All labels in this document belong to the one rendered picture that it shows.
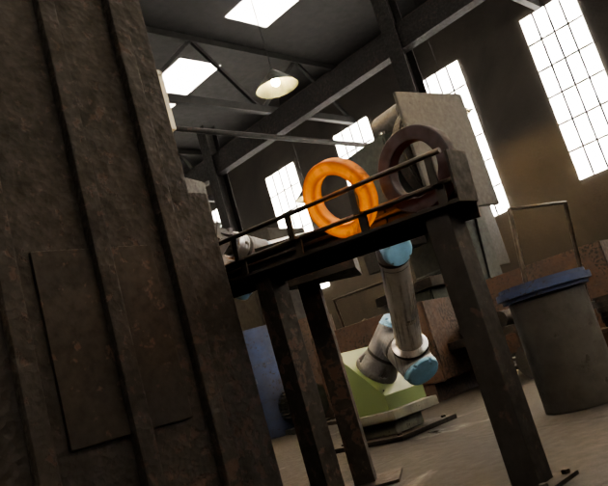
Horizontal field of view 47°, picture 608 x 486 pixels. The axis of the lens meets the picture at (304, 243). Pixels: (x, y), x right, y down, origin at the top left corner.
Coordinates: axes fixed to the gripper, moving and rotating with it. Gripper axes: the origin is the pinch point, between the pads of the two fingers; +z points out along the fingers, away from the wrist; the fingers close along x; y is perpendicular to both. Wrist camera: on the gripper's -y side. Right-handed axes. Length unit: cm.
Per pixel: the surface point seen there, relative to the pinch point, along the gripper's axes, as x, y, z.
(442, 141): 98, -16, 0
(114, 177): 28.8, -4.0, 36.3
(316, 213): 62, -18, 2
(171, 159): 28.7, 6.5, 20.3
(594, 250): -34, 94, -381
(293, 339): 38, -41, -10
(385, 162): 83, -14, 1
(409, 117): -190, 302, -400
